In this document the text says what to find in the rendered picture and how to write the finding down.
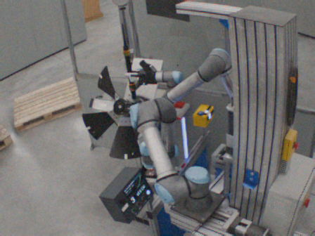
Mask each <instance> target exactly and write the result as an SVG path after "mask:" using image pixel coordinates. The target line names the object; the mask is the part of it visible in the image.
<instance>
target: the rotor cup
mask: <svg viewBox="0 0 315 236"><path fill-rule="evenodd" d="M120 105H121V108H119V106H120ZM132 105H134V104H133V103H131V102H130V101H129V100H128V99H126V100H125V99H124V98H118V99H117V100H116V101H115V102H114V103H113V105H112V110H113V112H114V113H115V114H116V115H119V116H120V115H121V117H122V116H123V117H131V114H130V113H129V112H130V110H128V108H129V109H131V106H132Z"/></svg>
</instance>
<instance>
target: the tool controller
mask: <svg viewBox="0 0 315 236"><path fill-rule="evenodd" d="M147 190H149V191H150V194H149V195H147V194H146V191H147ZM133 193H134V195H135V197H136V198H137V201H136V202H135V203H134V205H133V206H132V205H131V203H130V201H129V200H128V199H129V198H130V197H131V196H132V194H133ZM142 196H145V200H144V201H142V200H141V198H142ZM152 196H153V191H152V189H151V187H150V186H149V184H148V181H147V180H146V177H145V176H144V174H143V172H142V170H141V168H136V167H124V168H123V170H122V171H121V172H119V174H118V175H117V176H116V177H115V179H114V180H112V182H111V183H110V184H109V186H107V187H106V189H105V190H104V191H103V192H102V193H101V194H100V195H99V198H100V200H101V201H102V203H103V204H104V206H105V207H106V209H107V210H108V212H109V214H110V215H111V217H112V218H113V220H114V221H118V222H122V223H128V224H130V223H131V222H132V221H133V220H134V218H135V217H136V216H137V215H138V213H139V212H140V211H141V210H142V208H143V207H144V206H145V204H147V201H148V200H149V199H150V198H151V197H152ZM137 202H140V203H141V205H140V206H137V205H136V203H137ZM132 208H135V209H136V211H135V212H134V213H132V212H131V209H132Z"/></svg>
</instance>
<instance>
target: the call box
mask: <svg viewBox="0 0 315 236"><path fill-rule="evenodd" d="M208 107H209V105H203V104H201V106H200V107H199V108H198V109H197V110H196V111H195V113H194V114H193V123H194V126H201V127H205V128H206V127H207V125H208V124H209V123H210V122H211V119H212V118H213V116H214V113H213V114H212V115H211V117H210V119H209V120H208V121H207V117H208V116H209V114H210V113H211V111H212V110H213V106H212V107H211V108H210V110H209V111H208V112H205V111H206V109H207V108H208ZM199 111H204V114H205V113H207V114H206V115H204V114H202V115H199V114H198V112H199Z"/></svg>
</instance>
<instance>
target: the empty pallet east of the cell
mask: <svg viewBox="0 0 315 236"><path fill-rule="evenodd" d="M71 105H75V107H74V108H72V109H71V110H67V111H65V112H61V113H60V114H57V115H52V112H55V111H56V110H60V109H63V108H66V107H69V106H71ZM81 105H82V104H81V102H80V99H79V93H78V90H77V86H76V84H75V81H74V79H73V77H72V78H69V79H65V80H63V81H60V82H58V83H54V84H52V85H49V86H46V87H44V88H41V89H39V90H36V91H33V92H31V93H28V94H26V95H24V96H20V97H17V98H15V106H14V126H15V129H16V131H17V133H19V132H21V131H23V130H26V129H29V128H32V127H35V126H37V125H39V124H42V123H44V122H47V121H52V120H54V119H57V118H59V117H62V116H64V115H66V114H71V113H73V112H77V111H79V110H82V106H81ZM40 116H44V119H43V120H39V121H37V122H35V123H33V124H28V125H27V126H24V123H25V122H28V121H29V120H33V119H36V118H37V117H40Z"/></svg>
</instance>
